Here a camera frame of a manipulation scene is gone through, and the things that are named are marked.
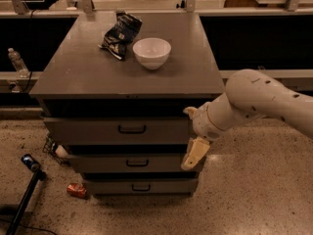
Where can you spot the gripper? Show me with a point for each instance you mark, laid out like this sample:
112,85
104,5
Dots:
202,123

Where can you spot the grey top drawer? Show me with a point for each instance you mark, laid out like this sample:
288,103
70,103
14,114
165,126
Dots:
119,130

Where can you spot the grey drawer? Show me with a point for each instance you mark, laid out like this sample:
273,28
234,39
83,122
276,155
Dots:
122,163
119,130
155,186

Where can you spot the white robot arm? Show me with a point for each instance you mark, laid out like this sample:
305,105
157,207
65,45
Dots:
249,95

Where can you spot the grey drawer cabinet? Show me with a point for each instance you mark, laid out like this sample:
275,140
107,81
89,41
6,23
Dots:
83,81

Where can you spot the grey bottom drawer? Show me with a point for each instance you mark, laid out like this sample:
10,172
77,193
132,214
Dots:
155,186

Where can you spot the grey middle drawer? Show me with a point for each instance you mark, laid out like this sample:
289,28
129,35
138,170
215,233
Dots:
122,163

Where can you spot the white ceramic bowl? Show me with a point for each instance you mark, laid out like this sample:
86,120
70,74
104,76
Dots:
151,53

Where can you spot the orange soda can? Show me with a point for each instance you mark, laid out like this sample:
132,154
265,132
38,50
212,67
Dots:
77,190

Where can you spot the crumpled dark chip bag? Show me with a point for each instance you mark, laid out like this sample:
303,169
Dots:
121,34

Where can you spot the blue soda can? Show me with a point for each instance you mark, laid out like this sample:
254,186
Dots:
31,163

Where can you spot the clear plastic water bottle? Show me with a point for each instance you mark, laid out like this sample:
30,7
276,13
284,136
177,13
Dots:
18,63

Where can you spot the wire basket with white object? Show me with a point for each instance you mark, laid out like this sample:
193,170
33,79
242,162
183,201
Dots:
55,151

